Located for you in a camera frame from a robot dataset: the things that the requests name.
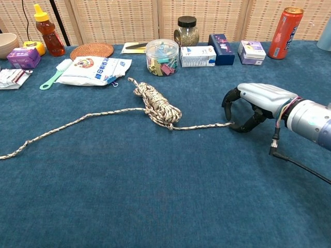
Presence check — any small purple box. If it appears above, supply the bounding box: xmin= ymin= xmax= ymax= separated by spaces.
xmin=6 ymin=47 xmax=42 ymax=69

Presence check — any clear tub of coloured clips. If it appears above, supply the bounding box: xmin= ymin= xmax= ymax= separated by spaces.
xmin=145 ymin=39 xmax=179 ymax=77

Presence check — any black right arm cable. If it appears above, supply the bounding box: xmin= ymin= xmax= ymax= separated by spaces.
xmin=268 ymin=126 xmax=331 ymax=185

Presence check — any black stand pole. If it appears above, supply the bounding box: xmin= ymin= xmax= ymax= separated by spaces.
xmin=49 ymin=0 xmax=71 ymax=47

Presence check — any blue carpet table cover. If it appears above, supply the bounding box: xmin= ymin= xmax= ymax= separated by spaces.
xmin=0 ymin=40 xmax=331 ymax=248

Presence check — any beige bowl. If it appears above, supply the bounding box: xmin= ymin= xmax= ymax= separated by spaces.
xmin=0 ymin=33 xmax=20 ymax=60

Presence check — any blue binder clip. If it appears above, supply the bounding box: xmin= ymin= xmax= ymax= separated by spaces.
xmin=104 ymin=75 xmax=119 ymax=88

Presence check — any light blue cup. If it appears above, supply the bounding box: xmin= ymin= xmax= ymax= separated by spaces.
xmin=317 ymin=24 xmax=331 ymax=51

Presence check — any honey bottle with yellow cap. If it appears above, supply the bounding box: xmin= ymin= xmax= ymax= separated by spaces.
xmin=34 ymin=4 xmax=66 ymax=57

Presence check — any bamboo folding screen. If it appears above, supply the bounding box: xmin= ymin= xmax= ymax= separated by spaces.
xmin=0 ymin=0 xmax=331 ymax=47

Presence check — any thin black hanging cable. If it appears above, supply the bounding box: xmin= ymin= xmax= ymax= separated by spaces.
xmin=21 ymin=0 xmax=31 ymax=42

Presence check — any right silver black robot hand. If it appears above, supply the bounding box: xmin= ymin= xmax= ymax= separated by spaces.
xmin=221 ymin=83 xmax=300 ymax=134

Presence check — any glass jar with black lid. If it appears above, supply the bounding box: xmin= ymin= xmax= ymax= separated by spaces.
xmin=173 ymin=15 xmax=200 ymax=48

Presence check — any white and blue box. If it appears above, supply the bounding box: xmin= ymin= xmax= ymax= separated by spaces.
xmin=180 ymin=45 xmax=217 ymax=68

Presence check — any mint green brush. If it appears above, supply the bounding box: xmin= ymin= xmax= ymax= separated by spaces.
xmin=39 ymin=58 xmax=73 ymax=90

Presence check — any round woven rattan coaster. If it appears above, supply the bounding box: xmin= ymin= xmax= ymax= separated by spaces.
xmin=70 ymin=42 xmax=115 ymax=61

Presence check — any tall dark blue box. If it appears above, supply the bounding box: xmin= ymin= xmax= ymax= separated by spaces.
xmin=208 ymin=34 xmax=236 ymax=66

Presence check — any razor in yellow card pack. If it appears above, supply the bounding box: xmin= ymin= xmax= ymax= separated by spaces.
xmin=121 ymin=42 xmax=148 ymax=55

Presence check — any white sugar bag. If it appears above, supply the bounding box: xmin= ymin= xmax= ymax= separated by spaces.
xmin=55 ymin=55 xmax=132 ymax=87

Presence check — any yellow tape measure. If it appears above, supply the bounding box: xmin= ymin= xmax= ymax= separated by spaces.
xmin=23 ymin=40 xmax=47 ymax=57

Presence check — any lilac and white box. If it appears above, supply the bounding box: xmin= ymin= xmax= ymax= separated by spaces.
xmin=237 ymin=40 xmax=267 ymax=66

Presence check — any speckled braided rope bundle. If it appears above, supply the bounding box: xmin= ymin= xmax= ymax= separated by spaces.
xmin=0 ymin=77 xmax=235 ymax=160

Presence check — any red drink can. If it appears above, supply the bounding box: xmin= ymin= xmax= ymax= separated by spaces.
xmin=267 ymin=7 xmax=304 ymax=60

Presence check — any white crumpled snack wrapper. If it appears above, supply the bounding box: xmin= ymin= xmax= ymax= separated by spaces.
xmin=0 ymin=68 xmax=34 ymax=90

